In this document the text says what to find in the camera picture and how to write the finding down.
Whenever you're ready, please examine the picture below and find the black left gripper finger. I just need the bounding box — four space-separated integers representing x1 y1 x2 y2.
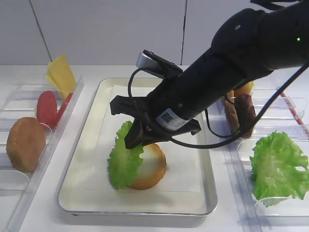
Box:
125 119 150 149

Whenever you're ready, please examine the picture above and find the white paper liner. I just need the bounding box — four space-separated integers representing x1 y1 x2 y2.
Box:
86 84 202 192

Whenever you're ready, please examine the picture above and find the yellow cheese slice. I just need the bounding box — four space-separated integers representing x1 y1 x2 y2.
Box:
48 54 76 100
46 70 58 89

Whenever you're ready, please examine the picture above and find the left clear acrylic rack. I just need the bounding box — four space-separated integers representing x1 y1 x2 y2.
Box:
0 79 84 232

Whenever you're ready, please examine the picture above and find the right clear acrylic rack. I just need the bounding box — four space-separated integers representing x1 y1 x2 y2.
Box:
211 85 309 232

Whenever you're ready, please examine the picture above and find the green lettuce leaf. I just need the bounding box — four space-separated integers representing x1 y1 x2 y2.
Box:
108 121 143 189
250 132 309 207

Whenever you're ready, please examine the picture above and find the left red tomato slice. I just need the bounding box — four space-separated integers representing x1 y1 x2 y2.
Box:
36 90 57 129

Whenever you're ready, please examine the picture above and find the cream metal tray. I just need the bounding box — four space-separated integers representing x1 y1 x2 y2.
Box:
56 78 217 227

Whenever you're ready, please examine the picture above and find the rear yellow cheese slice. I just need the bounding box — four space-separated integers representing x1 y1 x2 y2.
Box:
46 70 58 89

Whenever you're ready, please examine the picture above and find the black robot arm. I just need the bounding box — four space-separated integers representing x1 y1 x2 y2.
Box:
110 0 309 149

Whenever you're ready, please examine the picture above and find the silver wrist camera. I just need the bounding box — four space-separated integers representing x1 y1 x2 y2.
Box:
136 50 183 79

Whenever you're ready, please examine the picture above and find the clear acrylic rack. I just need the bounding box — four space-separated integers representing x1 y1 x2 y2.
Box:
211 85 309 232
0 79 84 232

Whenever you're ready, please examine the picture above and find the front yellow cheese slice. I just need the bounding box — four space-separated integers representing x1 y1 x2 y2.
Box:
48 54 76 100

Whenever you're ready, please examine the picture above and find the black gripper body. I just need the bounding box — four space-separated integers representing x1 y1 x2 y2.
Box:
110 80 200 143

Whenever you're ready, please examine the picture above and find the red tomato slice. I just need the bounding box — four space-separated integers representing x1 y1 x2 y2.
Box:
53 93 73 127
36 90 57 129

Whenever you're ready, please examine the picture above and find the light brown meat patty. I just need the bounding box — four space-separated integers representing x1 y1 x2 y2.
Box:
224 98 239 133

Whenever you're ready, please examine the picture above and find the orange bun slice in rack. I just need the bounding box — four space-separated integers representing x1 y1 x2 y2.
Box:
6 117 46 173

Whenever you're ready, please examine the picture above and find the dark brown meat patty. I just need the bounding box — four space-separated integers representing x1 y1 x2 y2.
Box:
235 93 256 132

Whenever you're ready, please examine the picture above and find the right red tomato slice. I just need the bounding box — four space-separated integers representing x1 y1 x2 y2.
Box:
53 93 73 127

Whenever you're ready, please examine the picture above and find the bottom bun slice on tray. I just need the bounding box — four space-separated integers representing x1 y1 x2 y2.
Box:
129 144 167 190

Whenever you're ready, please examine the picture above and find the right top bun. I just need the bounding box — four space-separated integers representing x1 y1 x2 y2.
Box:
234 81 254 98

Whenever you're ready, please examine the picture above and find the green lettuce leaf in rack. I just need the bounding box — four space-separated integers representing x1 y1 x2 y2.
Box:
250 132 309 207

